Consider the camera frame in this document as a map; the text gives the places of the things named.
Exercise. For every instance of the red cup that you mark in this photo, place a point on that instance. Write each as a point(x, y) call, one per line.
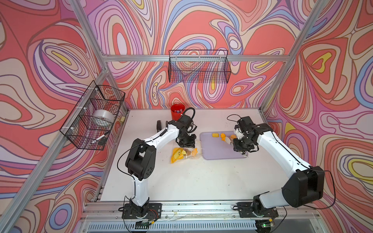
point(177, 111)

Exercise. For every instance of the orange duck shaped cookie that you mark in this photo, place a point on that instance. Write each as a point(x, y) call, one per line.
point(223, 136)

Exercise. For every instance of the black wire basket on back wall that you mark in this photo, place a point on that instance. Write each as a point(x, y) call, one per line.
point(199, 66)

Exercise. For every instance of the aluminium corner frame post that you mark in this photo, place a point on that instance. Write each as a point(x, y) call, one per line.
point(310, 22)

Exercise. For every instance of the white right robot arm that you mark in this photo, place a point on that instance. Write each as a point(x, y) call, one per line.
point(305, 183)

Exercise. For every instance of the black wire basket on left wall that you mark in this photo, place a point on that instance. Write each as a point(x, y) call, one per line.
point(89, 126)

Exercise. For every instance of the clear resealable bag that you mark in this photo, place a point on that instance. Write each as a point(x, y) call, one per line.
point(179, 154)

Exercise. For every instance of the black wire basket on wall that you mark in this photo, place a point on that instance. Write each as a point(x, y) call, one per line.
point(199, 66)
point(89, 126)

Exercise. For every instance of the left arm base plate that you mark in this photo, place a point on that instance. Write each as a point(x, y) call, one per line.
point(150, 211)

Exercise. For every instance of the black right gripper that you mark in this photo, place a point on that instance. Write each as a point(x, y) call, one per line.
point(237, 148)

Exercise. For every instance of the black object near left wall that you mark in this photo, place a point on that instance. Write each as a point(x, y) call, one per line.
point(158, 126)

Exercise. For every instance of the lavender plastic tray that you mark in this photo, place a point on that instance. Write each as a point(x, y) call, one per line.
point(213, 148)

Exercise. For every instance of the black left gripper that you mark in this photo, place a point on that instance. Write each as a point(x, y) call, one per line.
point(191, 144)

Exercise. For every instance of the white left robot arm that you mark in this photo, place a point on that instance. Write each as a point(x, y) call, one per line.
point(141, 159)

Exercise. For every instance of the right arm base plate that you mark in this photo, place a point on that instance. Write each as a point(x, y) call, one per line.
point(255, 209)

